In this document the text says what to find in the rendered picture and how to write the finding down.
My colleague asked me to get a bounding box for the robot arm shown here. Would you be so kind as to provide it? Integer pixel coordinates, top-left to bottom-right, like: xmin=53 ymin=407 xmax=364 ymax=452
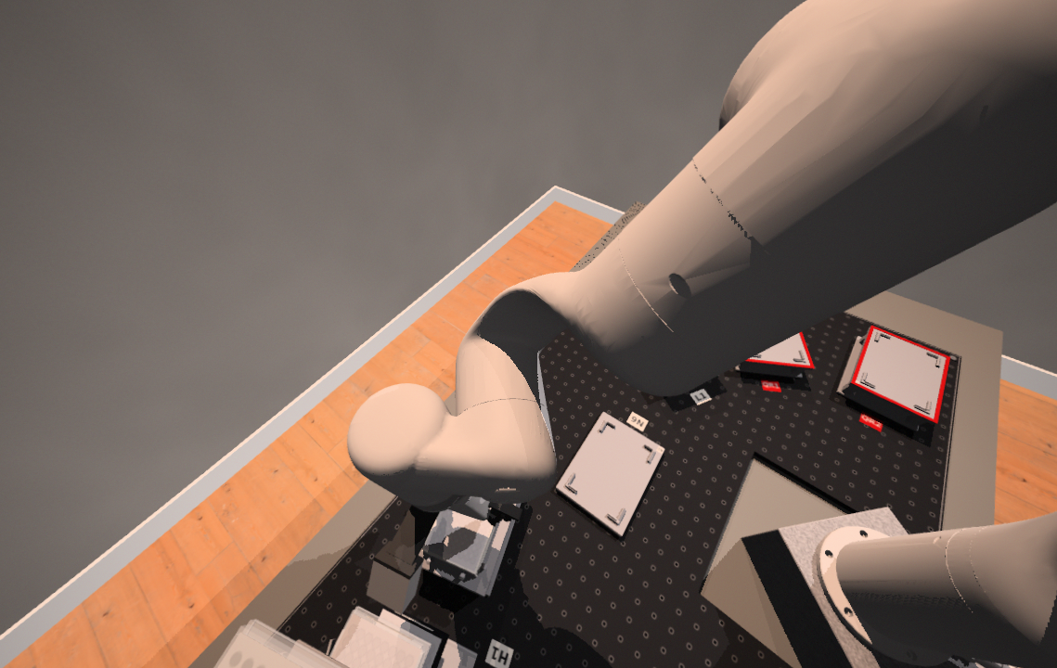
xmin=347 ymin=0 xmax=1057 ymax=668

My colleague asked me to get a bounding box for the beige rectangular nest with red border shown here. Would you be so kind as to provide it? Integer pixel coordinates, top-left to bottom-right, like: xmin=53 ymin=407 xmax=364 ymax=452
xmin=837 ymin=326 xmax=950 ymax=431

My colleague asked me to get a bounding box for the beige microplate with label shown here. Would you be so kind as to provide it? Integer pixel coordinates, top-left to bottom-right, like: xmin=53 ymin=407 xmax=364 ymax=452
xmin=214 ymin=619 xmax=342 ymax=668
xmin=329 ymin=606 xmax=432 ymax=668

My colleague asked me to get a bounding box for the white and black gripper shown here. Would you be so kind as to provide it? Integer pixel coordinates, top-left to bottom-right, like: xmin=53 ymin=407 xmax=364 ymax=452
xmin=426 ymin=496 xmax=522 ymax=526

